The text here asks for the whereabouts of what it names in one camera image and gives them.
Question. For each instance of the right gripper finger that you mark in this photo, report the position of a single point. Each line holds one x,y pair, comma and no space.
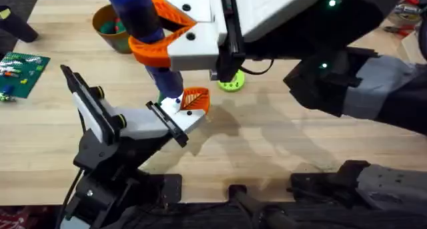
200,8
197,52

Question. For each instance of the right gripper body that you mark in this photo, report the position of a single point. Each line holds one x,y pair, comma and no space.
277,12

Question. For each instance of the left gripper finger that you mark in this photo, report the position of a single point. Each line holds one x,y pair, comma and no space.
191,120
171,109

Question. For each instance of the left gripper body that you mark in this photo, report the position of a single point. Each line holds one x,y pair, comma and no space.
143,123

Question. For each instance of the blue electric screwdriver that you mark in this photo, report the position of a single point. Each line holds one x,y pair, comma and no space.
133,8

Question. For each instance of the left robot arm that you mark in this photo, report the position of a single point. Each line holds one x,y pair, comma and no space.
110,202

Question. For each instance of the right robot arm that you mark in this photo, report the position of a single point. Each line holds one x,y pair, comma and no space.
383,85

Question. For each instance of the green toy vegetable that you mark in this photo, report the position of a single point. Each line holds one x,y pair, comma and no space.
161,98

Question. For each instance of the green disc with holes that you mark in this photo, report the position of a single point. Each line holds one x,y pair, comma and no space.
233,85

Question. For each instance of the brown tub with toys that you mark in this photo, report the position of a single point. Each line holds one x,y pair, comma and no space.
111,42

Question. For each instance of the heap of tools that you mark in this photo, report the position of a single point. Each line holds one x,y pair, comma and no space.
405,12

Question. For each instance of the green board with toy blocks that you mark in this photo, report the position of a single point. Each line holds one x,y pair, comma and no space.
23,72

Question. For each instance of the black tool with yellow tag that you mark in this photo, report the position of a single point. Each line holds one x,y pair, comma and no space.
18,27

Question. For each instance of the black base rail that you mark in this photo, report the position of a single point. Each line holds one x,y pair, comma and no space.
207,219

